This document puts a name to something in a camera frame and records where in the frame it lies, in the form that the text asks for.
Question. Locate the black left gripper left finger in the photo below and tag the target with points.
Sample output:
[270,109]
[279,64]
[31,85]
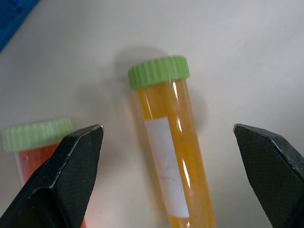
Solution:
[59,180]

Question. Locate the blue test tube rack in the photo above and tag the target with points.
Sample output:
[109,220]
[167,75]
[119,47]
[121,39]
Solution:
[10,17]

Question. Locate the yellow test tube green cap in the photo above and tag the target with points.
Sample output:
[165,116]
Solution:
[166,142]

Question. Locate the red test tube green cap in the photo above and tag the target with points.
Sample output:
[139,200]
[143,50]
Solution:
[35,140]

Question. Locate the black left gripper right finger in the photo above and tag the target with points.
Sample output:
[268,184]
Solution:
[275,175]

